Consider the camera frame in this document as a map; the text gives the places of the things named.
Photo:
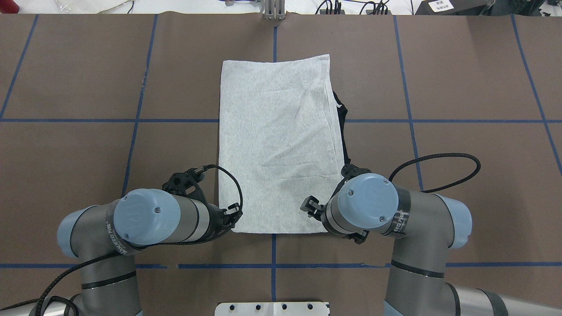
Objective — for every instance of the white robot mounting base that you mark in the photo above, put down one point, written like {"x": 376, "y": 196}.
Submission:
{"x": 273, "y": 309}

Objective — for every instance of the red cylinder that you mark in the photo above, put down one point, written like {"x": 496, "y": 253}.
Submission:
{"x": 9, "y": 7}

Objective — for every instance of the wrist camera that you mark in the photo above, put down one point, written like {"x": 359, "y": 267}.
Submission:
{"x": 186, "y": 184}
{"x": 350, "y": 171}

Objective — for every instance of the grey cartoon print t-shirt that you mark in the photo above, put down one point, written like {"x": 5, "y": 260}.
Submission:
{"x": 280, "y": 137}

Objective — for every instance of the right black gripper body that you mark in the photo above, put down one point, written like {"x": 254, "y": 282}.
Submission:
{"x": 312, "y": 206}

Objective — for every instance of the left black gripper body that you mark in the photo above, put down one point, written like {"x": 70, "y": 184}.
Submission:
{"x": 216, "y": 220}

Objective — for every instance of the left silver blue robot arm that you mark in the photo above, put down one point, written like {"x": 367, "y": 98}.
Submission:
{"x": 105, "y": 239}

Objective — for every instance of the clear plastic bag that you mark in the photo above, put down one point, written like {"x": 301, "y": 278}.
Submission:
{"x": 90, "y": 6}

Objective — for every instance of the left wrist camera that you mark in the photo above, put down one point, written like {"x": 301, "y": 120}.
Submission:
{"x": 186, "y": 184}

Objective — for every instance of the aluminium frame post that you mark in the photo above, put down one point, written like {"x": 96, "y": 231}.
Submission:
{"x": 273, "y": 9}

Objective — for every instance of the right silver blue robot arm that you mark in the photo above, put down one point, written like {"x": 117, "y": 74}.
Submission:
{"x": 425, "y": 227}

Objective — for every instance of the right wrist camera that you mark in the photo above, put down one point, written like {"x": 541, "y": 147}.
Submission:
{"x": 350, "y": 171}

